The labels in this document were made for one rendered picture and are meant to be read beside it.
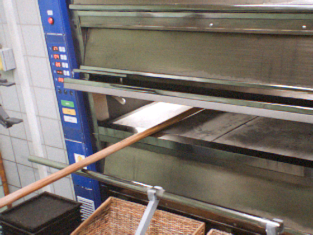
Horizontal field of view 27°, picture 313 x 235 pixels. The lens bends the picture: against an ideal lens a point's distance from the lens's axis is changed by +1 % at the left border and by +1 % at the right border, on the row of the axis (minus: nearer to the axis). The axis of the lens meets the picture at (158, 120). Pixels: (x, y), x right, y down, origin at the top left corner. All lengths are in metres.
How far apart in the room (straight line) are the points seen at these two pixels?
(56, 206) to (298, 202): 1.22
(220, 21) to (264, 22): 0.18
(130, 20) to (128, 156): 0.63
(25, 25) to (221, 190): 1.24
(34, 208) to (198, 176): 0.87
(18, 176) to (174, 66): 1.47
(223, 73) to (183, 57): 0.20
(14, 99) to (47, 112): 0.27
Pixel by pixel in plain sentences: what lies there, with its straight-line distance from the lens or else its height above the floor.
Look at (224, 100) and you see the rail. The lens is 2.16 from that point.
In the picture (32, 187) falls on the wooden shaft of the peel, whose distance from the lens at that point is 2.34.
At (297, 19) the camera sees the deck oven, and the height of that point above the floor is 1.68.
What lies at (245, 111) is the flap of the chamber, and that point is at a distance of 2.11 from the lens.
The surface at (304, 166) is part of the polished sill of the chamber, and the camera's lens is 2.25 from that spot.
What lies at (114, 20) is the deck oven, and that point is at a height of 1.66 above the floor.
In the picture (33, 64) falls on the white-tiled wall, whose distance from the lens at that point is 3.17.
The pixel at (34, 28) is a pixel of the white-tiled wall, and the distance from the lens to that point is 3.09.
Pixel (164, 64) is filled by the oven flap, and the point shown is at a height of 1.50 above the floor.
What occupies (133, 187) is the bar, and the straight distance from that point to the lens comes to 2.26.
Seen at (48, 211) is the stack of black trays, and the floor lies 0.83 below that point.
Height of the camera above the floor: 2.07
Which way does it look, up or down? 18 degrees down
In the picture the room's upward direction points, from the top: 8 degrees counter-clockwise
